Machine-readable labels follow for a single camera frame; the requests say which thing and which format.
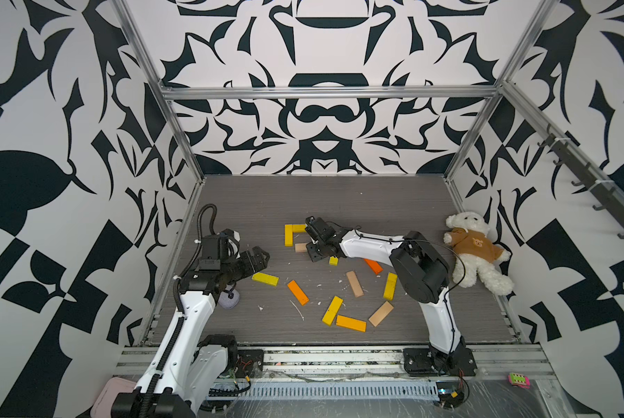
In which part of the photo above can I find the natural wood block bottom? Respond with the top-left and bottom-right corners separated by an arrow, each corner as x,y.
369,301 -> 394,327

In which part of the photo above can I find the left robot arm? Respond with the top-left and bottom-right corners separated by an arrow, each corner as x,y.
111,225 -> 270,417

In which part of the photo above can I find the orange block lower left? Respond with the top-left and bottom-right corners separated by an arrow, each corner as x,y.
287,280 -> 309,306

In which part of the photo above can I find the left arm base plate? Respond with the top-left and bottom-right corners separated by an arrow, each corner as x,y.
233,349 -> 265,379

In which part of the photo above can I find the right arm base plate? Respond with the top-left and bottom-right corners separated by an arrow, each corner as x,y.
402,345 -> 477,377

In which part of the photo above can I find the pink tray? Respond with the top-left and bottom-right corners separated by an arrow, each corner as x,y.
90,377 -> 136,418

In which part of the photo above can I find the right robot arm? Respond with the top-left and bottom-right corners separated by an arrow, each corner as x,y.
305,216 -> 477,377

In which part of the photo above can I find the green circuit board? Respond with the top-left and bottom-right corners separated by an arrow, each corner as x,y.
434,383 -> 469,410

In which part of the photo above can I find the white teddy bear brown shirt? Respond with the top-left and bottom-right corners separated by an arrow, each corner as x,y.
444,212 -> 514,296

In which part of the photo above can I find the orange block right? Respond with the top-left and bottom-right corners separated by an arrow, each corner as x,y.
364,259 -> 383,275

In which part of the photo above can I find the wall hook rail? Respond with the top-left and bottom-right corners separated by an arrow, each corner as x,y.
538,123 -> 624,240

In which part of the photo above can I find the natural wood block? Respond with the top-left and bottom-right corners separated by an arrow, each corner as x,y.
294,243 -> 307,254
369,301 -> 394,327
346,271 -> 364,298

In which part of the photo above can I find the orange-yellow block bottom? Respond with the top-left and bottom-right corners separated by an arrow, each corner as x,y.
336,315 -> 367,333

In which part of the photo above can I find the white cable duct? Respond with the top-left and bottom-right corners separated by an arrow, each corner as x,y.
207,381 -> 439,402

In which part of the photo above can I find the pink small device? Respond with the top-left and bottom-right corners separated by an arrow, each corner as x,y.
508,373 -> 531,388

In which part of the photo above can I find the orange block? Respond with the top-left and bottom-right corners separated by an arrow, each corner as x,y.
287,280 -> 309,306
364,259 -> 383,275

